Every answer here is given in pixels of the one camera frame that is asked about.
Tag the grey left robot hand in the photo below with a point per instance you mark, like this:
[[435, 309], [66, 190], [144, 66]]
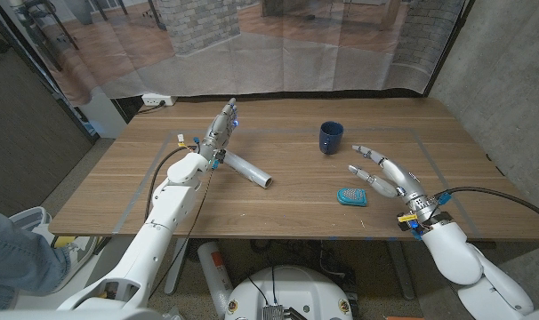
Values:
[[219, 133]]

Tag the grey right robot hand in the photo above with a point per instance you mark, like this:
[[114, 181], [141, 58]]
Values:
[[398, 178]]

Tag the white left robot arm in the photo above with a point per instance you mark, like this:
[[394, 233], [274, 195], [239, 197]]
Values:
[[163, 213]]

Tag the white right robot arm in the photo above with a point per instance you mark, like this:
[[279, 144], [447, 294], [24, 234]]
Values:
[[465, 258]]

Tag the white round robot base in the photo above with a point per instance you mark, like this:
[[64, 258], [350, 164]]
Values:
[[292, 293]]

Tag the clear plastic wrap roll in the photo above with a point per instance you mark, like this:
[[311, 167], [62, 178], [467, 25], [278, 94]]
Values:
[[249, 169]]

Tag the dark blue cup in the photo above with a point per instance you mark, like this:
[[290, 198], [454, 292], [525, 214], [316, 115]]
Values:
[[330, 140]]

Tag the white power strip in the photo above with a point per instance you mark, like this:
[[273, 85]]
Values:
[[156, 99]]

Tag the printed room backdrop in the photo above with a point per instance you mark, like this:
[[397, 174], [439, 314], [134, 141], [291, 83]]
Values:
[[260, 58]]

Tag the grey table leg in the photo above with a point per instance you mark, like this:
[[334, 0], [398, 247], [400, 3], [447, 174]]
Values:
[[402, 271], [176, 266]]

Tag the white roll with orange label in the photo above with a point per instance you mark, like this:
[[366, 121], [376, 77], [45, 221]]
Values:
[[214, 271]]

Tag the black backdrop stand pole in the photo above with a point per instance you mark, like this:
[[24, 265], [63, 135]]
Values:
[[449, 49], [42, 71]]

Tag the white sneaker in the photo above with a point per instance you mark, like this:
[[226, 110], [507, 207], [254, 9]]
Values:
[[80, 253], [29, 218]]

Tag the person's leg in jeans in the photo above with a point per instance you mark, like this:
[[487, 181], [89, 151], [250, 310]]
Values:
[[16, 262]]

